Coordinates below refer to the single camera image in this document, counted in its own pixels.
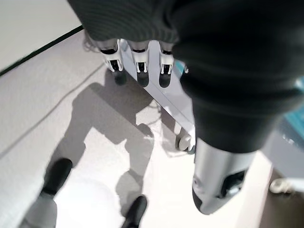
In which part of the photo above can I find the blue slatted bin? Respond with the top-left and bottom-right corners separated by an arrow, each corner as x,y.
282,110 -> 304,137

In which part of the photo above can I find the left robot leg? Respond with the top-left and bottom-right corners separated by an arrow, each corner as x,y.
21,158 -> 73,228

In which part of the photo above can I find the robot leg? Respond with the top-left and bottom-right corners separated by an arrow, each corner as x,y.
21,158 -> 73,228
121,194 -> 148,228

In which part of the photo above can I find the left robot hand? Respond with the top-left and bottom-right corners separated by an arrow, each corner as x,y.
66,0 -> 304,216

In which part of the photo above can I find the cart caster wheel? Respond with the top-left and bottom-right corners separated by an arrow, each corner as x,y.
175,134 -> 196,154

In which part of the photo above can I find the thin floor cable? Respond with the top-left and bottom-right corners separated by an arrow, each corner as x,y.
0,63 -> 106,157

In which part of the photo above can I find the right robot leg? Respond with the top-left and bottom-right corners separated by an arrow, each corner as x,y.
121,194 -> 148,228

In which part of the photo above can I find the white cable connector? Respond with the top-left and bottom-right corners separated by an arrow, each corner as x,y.
269,178 -> 295,194

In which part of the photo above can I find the white medical cart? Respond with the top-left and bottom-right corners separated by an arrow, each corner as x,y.
118,39 -> 304,181

